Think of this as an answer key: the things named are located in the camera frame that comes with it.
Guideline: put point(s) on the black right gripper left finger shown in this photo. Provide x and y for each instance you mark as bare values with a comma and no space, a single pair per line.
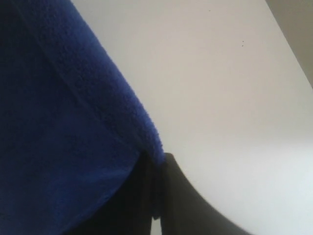
129,211

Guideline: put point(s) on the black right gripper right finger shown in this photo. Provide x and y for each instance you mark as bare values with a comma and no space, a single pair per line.
182,210

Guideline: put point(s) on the blue towel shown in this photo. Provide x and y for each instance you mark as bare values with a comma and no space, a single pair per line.
71,127

